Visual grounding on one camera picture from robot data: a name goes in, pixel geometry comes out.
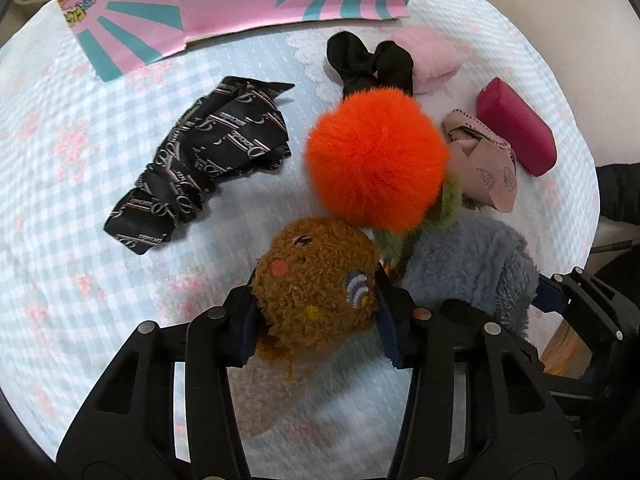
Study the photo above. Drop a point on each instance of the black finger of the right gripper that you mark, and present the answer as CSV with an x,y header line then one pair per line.
x,y
600,315

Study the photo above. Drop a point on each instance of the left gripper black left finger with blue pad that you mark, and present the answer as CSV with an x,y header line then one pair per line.
x,y
162,409

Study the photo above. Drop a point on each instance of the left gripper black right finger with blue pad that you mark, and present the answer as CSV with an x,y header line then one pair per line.
x,y
477,407

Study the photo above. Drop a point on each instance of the grey blue fleece sock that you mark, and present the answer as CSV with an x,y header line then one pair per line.
x,y
479,260

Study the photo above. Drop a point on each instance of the magenta zip pouch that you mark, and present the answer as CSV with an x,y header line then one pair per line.
x,y
509,116

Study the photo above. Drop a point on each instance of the brown plush bear toy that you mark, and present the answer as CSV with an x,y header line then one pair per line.
x,y
315,288

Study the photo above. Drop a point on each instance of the beige pink printed cloth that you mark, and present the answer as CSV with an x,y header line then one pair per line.
x,y
483,161

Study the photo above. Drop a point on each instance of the orange fluffy pompom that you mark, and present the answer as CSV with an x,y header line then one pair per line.
x,y
376,160

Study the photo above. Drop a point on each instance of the black printed fabric scrunchie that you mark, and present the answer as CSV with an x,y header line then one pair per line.
x,y
232,132

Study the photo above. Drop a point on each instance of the pink fluffy soft item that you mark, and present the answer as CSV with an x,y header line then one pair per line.
x,y
435,58

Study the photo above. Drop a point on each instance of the light blue checkered blanket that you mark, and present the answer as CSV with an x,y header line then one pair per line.
x,y
72,146

